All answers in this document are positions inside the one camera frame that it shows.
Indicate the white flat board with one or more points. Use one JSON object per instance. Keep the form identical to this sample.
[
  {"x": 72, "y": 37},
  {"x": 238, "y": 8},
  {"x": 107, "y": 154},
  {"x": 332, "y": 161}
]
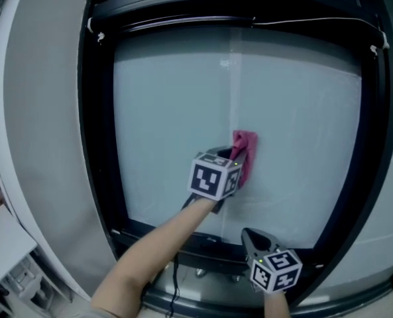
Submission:
[{"x": 4, "y": 240}]

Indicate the person's right forearm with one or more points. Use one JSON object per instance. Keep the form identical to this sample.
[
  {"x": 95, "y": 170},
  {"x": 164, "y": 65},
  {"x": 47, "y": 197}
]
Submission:
[{"x": 277, "y": 305}]

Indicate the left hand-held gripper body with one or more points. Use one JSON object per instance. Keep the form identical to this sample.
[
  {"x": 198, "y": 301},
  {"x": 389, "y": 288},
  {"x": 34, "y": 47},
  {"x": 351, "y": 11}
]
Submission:
[{"x": 205, "y": 179}]

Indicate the person's left forearm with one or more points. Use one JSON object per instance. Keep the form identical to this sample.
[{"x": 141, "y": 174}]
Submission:
[{"x": 156, "y": 253}]

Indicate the grey machine parts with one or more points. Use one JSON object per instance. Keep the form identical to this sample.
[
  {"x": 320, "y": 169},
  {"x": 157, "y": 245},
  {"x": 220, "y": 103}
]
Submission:
[{"x": 27, "y": 287}]

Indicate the red cloth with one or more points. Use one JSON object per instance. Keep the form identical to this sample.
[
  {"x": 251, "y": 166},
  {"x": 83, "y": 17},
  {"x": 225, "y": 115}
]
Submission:
[{"x": 246, "y": 141}]

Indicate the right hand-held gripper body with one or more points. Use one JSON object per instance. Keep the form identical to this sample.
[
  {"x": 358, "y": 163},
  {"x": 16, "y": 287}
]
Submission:
[{"x": 277, "y": 272}]

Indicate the window glass pane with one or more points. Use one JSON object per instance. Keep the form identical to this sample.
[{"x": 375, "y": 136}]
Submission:
[{"x": 169, "y": 118}]

